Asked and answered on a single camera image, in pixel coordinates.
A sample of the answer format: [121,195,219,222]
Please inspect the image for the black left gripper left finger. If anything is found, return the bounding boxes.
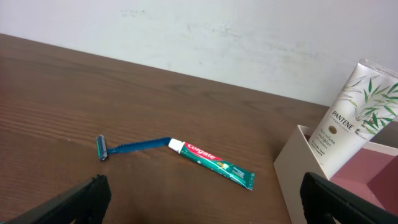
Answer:
[7,175,111,224]

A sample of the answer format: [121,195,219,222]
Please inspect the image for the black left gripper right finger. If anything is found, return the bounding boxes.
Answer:
[300,172,397,224]

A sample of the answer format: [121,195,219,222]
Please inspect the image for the cream box with pink inside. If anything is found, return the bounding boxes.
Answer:
[274,125,397,224]

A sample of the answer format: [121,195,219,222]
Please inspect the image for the white Pantene tube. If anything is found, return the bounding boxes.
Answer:
[308,58,397,178]

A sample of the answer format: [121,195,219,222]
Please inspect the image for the blue disposable razor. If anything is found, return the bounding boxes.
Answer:
[96,134,171,161]

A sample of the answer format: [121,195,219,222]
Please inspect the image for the Colgate toothpaste tube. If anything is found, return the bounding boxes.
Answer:
[168,139,255,190]

